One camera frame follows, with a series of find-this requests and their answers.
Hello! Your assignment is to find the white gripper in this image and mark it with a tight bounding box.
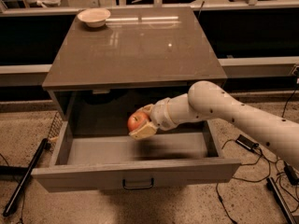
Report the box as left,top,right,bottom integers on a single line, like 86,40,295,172
129,98,177,140

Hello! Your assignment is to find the red apple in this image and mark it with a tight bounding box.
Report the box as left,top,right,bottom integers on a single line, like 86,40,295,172
127,111,150,132

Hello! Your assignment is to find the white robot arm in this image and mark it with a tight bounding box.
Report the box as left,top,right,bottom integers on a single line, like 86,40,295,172
127,81,299,169

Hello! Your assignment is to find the open grey drawer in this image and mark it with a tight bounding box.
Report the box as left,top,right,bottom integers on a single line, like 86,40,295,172
33,114,240,192

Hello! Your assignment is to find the grey cabinet with glossy top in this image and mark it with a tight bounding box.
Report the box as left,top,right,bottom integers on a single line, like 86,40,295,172
42,6,228,137

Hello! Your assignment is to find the black power adapter near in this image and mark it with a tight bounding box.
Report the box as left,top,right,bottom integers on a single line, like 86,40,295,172
236,134,259,152

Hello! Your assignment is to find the black power adapter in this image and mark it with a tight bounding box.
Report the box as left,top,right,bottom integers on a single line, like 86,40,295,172
236,134,259,152
284,163,299,186

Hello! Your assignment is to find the black bar left floor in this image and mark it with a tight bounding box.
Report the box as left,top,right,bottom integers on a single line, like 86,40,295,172
3,138,49,217

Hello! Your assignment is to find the black bar floor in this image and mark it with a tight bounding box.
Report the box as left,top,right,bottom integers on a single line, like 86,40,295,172
3,138,49,217
266,177,297,224

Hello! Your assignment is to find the white bowl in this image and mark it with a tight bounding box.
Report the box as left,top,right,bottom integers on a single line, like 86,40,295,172
77,8,110,28

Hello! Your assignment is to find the black bar right floor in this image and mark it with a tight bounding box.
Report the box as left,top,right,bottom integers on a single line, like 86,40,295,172
266,177,297,224

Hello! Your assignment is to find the black power adapter right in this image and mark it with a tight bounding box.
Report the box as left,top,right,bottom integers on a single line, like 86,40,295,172
284,163,299,186

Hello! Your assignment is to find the black drawer handle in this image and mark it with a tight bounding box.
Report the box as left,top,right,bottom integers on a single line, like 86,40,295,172
122,178,155,190

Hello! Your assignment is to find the black cable on floor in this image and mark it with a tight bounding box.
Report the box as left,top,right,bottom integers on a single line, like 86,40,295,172
215,138,273,224

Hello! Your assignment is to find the wire mesh basket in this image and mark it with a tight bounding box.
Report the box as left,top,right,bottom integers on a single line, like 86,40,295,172
47,113,63,152

